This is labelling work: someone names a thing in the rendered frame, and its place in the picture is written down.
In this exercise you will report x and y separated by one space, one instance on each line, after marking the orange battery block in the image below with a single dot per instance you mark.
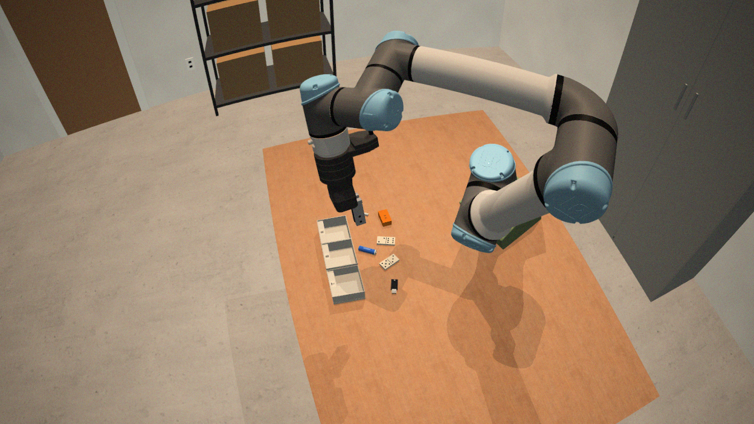
384 217

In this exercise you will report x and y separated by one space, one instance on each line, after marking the beige domino tile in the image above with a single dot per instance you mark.
388 262
385 240

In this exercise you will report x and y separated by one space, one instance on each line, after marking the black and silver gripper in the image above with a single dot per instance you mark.
335 165

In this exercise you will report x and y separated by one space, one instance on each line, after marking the beige three-compartment bin rack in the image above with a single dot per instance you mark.
338 250

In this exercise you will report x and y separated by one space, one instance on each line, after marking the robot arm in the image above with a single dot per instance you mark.
573 181

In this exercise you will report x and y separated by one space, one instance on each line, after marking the blue aa battery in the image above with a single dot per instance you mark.
367 250

